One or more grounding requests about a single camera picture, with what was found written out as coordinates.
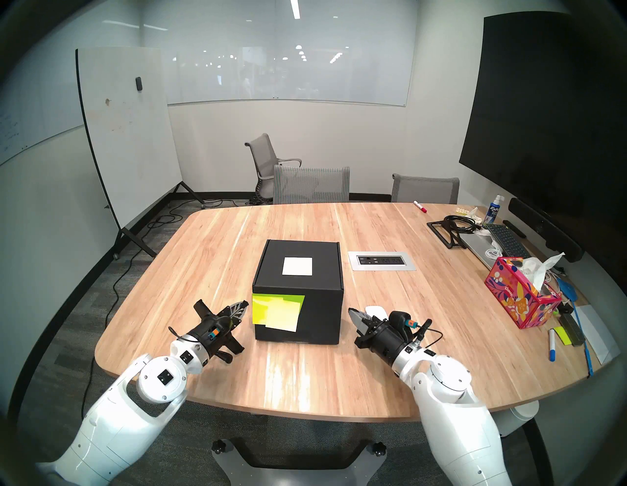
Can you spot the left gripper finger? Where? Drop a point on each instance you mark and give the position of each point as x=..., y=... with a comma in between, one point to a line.
x=238, y=326
x=237, y=311

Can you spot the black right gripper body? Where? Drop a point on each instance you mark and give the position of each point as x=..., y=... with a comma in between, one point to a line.
x=392, y=338

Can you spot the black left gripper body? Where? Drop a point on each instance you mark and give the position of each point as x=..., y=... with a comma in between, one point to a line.
x=215, y=335

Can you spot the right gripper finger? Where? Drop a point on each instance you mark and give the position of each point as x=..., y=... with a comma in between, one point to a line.
x=360, y=330
x=362, y=318

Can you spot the white computer mouse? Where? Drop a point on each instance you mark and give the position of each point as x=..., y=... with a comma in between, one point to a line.
x=376, y=311

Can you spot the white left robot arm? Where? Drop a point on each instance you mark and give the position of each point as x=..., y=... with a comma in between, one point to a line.
x=156, y=382

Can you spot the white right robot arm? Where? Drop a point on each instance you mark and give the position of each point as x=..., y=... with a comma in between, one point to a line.
x=450, y=406

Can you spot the black cardboard box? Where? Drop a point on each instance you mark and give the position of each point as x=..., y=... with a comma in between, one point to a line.
x=321, y=313

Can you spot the red floral tissue box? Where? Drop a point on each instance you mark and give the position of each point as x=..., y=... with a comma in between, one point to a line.
x=514, y=296

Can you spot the lime green sticky note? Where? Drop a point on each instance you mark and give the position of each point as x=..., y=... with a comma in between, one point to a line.
x=259, y=307

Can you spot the yellow sticky note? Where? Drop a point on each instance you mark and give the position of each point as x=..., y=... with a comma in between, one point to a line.
x=286, y=318

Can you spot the silver table power panel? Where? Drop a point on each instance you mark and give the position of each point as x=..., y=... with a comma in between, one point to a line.
x=382, y=261

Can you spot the pale square sticky note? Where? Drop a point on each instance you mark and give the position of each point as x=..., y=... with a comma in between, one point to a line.
x=297, y=266

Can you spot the black laptop stand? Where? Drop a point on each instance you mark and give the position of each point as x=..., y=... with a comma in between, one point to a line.
x=441, y=232

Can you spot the silver laptop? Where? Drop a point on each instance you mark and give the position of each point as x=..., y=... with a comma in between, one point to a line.
x=477, y=247

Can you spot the red capped marker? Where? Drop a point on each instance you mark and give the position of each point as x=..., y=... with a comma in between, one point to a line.
x=420, y=206

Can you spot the gray mesh office chair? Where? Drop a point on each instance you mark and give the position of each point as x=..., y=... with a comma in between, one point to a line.
x=311, y=185

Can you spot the gray plain-back office chair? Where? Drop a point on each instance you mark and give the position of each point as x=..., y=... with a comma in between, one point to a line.
x=425, y=190

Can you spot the black keyboard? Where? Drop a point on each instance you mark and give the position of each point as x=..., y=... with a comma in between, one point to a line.
x=507, y=240

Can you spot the gray office chair with armrests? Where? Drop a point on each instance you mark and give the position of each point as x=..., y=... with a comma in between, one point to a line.
x=262, y=154

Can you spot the blue capped marker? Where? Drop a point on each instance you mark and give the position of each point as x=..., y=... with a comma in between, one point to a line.
x=552, y=345

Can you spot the white tissue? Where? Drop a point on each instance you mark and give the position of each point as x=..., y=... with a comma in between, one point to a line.
x=539, y=272

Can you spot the whiteboard cleaner spray bottle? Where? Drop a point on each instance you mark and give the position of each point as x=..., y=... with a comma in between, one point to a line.
x=492, y=211

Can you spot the yellow sticky note pad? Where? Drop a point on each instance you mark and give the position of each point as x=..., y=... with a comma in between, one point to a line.
x=561, y=336

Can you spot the blue fly swatter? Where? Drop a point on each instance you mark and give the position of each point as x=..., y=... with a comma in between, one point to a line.
x=568, y=289

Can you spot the black video conference bar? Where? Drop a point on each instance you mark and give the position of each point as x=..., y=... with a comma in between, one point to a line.
x=543, y=228

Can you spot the rolling whiteboard on stand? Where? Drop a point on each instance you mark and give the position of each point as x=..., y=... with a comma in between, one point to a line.
x=127, y=137

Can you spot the white paper sheet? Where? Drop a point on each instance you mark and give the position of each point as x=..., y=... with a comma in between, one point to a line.
x=600, y=333

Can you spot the glass wall whiteboard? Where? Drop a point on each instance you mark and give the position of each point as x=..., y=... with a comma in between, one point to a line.
x=289, y=59

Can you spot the large black wall screen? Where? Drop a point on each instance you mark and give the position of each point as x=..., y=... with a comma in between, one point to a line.
x=543, y=112

